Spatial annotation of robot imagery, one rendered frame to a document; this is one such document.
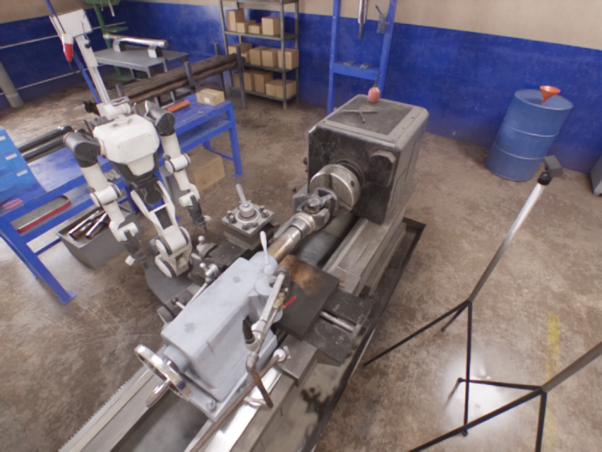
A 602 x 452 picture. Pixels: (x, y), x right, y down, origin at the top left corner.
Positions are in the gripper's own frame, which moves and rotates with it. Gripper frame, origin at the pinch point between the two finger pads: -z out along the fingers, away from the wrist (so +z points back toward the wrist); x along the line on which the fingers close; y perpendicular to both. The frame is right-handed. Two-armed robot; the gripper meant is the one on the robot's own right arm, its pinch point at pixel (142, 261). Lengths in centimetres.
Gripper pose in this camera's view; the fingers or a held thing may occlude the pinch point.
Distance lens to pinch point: 216.4
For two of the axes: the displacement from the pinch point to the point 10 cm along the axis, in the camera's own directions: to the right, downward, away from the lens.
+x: 7.2, 3.0, -6.3
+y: 6.8, -4.9, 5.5
